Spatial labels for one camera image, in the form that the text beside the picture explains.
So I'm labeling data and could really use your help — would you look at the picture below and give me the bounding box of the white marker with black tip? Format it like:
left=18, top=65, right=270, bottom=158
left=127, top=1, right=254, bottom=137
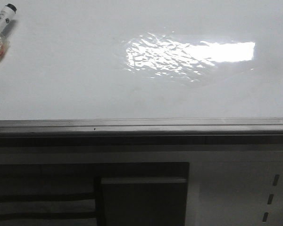
left=0, top=3, right=17, bottom=71

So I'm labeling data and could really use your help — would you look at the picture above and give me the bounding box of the grey box under table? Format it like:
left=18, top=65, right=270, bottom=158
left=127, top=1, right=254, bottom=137
left=101, top=177, right=187, bottom=226

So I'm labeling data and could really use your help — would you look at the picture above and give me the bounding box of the white perforated metal panel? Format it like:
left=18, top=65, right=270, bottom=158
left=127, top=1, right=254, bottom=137
left=188, top=160, right=283, bottom=226

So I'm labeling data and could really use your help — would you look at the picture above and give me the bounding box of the white whiteboard with aluminium frame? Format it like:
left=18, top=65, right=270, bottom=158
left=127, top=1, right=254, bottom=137
left=0, top=0, right=283, bottom=137

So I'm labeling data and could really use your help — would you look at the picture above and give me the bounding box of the black slatted chair frame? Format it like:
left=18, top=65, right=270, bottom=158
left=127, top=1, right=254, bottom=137
left=0, top=164, right=107, bottom=226

